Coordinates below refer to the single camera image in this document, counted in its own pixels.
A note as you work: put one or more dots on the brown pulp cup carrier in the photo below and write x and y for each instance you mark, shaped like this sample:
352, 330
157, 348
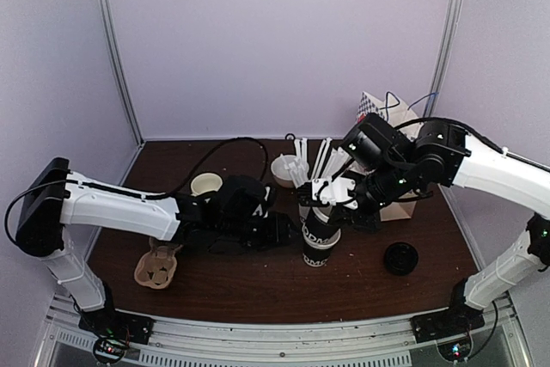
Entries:
157, 267

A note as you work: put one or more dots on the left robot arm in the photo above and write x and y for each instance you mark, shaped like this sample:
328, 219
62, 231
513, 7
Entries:
60, 196

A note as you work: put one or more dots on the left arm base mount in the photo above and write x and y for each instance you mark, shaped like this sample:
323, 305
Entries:
115, 336

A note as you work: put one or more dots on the aluminium front rail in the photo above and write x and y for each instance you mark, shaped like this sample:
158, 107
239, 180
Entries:
387, 341

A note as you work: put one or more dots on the white ceramic bowl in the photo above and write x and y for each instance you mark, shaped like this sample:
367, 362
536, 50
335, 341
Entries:
287, 170

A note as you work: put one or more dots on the checkered paper takeout bag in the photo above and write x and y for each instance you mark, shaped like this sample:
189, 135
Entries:
395, 111

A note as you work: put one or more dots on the black paper coffee cup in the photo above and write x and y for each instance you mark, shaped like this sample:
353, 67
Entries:
316, 254
317, 227

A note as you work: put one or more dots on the cream ribbed ceramic mug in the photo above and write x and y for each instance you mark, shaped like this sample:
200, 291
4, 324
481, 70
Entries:
205, 183

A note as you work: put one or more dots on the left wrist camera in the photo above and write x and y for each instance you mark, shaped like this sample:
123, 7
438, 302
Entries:
242, 196

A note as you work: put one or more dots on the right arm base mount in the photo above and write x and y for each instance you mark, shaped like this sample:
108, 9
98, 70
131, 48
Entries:
450, 330

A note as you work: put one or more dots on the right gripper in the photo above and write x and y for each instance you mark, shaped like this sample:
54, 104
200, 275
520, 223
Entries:
372, 222

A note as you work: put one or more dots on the right aluminium corner post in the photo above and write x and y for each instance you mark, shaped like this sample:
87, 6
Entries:
450, 26

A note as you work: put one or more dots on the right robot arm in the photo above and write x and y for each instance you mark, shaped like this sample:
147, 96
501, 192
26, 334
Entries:
449, 153

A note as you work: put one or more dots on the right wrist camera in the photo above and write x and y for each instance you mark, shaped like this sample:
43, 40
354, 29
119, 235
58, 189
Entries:
372, 137

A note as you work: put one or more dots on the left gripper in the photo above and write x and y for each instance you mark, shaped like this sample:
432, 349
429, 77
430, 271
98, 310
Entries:
278, 234

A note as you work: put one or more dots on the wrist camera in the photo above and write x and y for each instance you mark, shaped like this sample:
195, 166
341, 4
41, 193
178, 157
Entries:
242, 196
372, 137

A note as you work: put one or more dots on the white cup of straws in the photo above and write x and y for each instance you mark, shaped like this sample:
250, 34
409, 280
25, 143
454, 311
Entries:
325, 162

